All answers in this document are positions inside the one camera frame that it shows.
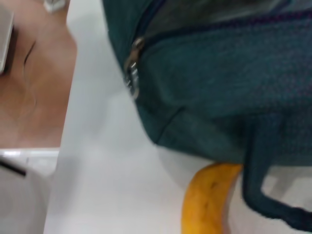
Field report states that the dark teal insulated lunch bag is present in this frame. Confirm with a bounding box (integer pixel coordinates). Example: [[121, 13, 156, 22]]
[[101, 0, 312, 232]]

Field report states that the yellow banana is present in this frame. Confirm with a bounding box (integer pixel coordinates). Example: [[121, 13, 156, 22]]
[[180, 163, 243, 234]]

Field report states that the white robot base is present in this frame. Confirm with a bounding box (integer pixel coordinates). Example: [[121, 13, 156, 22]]
[[0, 150, 60, 234]]

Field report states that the grey metal block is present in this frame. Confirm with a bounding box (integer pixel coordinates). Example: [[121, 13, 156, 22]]
[[0, 7, 19, 76]]

